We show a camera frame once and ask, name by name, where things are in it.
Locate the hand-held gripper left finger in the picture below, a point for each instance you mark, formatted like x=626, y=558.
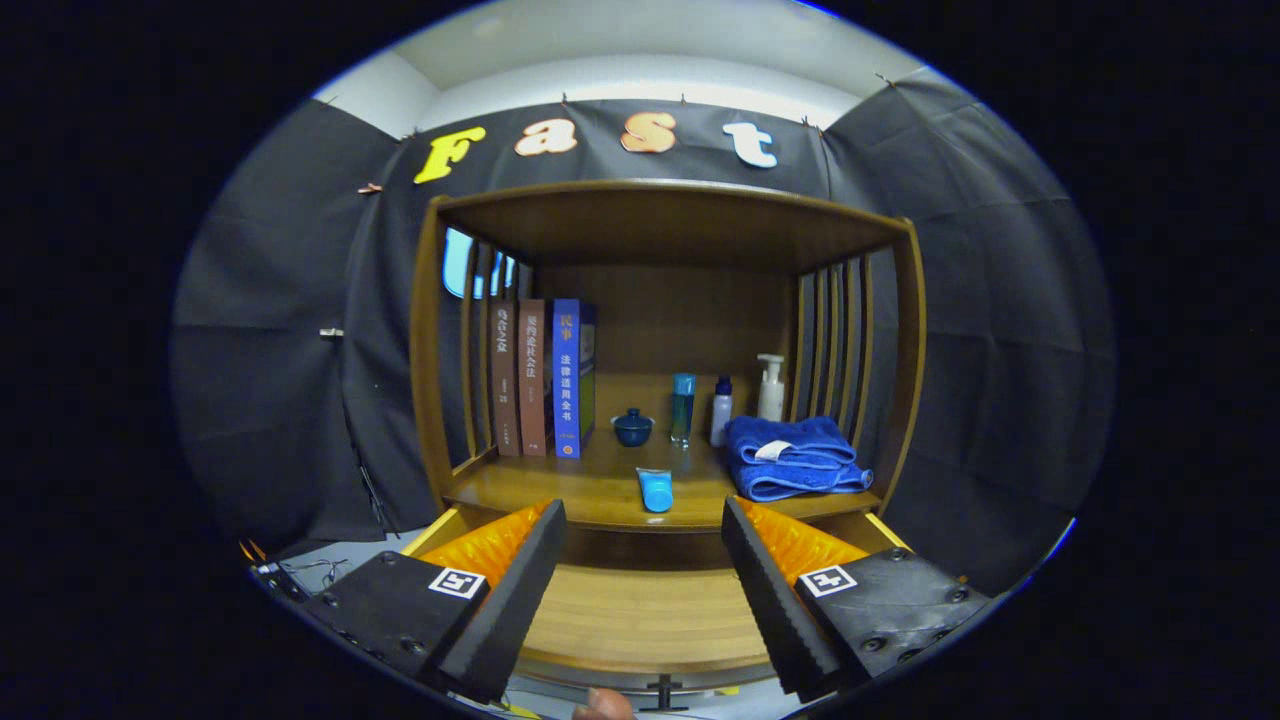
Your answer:
x=505, y=605

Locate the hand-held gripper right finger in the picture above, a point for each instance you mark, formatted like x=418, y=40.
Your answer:
x=775, y=605

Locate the wooden drawer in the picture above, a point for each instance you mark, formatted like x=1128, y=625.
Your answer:
x=640, y=610

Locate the blue white cosmetic tube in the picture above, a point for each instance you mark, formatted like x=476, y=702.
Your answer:
x=656, y=492

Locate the wooden countertop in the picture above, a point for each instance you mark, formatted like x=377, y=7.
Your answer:
x=600, y=485

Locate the wooden cabinet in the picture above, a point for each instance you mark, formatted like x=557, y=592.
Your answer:
x=680, y=320

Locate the folded blue towel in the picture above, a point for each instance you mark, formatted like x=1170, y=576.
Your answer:
x=790, y=470

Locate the small white bottle blue cap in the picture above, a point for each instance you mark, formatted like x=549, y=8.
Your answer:
x=721, y=420

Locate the white pump bottle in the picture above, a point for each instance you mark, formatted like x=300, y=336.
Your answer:
x=771, y=395

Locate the teal glass bottle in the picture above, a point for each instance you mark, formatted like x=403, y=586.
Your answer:
x=683, y=410

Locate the dark blue lidded bowl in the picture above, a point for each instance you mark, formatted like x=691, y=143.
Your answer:
x=632, y=430

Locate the brown book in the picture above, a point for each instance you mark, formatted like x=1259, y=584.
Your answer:
x=533, y=380
x=504, y=380

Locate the blue book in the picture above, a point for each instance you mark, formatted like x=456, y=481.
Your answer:
x=567, y=380

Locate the black backdrop cloth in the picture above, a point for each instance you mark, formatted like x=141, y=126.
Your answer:
x=950, y=300

